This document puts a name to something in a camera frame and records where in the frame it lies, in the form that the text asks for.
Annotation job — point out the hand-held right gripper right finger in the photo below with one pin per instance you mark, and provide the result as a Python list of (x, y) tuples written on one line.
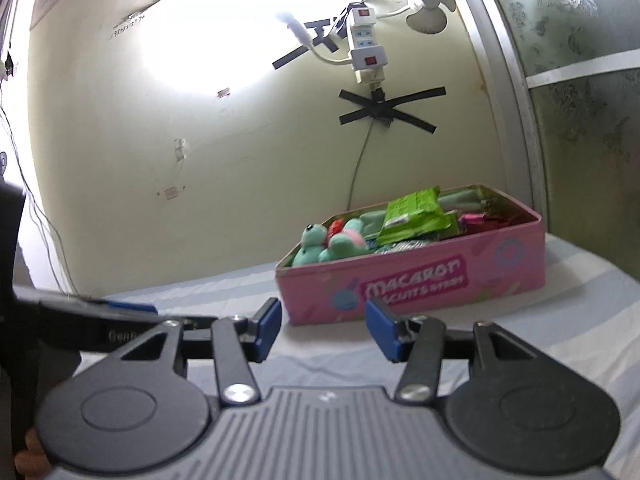
[(381, 330)]

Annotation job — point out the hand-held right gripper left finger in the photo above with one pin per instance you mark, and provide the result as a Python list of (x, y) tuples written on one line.
[(267, 327)]

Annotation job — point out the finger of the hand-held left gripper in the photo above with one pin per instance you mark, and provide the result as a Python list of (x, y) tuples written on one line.
[(90, 302)]

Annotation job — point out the pink tin box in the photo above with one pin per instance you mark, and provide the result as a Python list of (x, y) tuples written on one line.
[(425, 280)]

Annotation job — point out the teal patterned packet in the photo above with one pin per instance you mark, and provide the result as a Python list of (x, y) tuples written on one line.
[(400, 246)]

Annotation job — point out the green plush toy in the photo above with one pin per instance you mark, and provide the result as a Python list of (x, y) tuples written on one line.
[(345, 247)]

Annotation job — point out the green wet wipes pack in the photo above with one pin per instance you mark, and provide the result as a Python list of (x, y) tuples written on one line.
[(410, 215)]

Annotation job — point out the blue green toothpaste box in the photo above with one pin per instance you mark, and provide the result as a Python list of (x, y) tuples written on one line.
[(460, 199)]

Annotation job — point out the person's left hand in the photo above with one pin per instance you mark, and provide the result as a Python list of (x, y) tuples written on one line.
[(27, 452)]

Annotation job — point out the striped bed sheet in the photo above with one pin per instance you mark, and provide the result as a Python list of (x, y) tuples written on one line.
[(575, 310)]

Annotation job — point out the black tape cross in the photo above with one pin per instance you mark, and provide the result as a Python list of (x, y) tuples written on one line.
[(385, 107), (327, 30)]

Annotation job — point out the black tape strip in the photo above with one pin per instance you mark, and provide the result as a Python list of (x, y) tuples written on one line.
[(291, 57)]

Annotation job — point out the frosted glass door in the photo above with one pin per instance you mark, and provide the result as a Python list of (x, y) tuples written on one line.
[(585, 135)]

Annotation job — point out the white power strip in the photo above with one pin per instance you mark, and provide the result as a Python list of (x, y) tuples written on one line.
[(365, 35)]

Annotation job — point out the small white fan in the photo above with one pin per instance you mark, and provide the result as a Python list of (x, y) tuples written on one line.
[(430, 0)]

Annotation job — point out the aluminium door frame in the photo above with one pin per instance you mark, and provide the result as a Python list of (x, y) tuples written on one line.
[(510, 85)]

